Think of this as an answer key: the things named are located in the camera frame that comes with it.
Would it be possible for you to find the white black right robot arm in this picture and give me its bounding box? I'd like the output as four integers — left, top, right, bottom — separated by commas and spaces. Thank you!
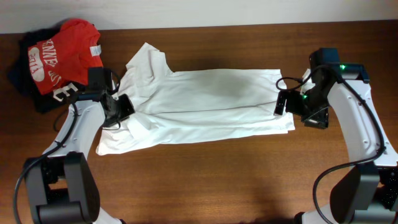
274, 48, 397, 223

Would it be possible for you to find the black folded t-shirt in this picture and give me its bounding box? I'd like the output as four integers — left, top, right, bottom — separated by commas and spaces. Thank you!
7, 28, 85, 114

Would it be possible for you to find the white t-shirt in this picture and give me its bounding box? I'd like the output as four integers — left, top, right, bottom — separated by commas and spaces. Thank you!
96, 44, 295, 156

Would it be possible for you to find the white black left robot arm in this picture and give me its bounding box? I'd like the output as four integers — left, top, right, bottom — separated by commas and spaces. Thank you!
13, 67, 135, 224

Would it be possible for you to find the red folded t-shirt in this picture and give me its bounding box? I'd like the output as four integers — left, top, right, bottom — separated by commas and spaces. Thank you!
27, 19, 103, 95

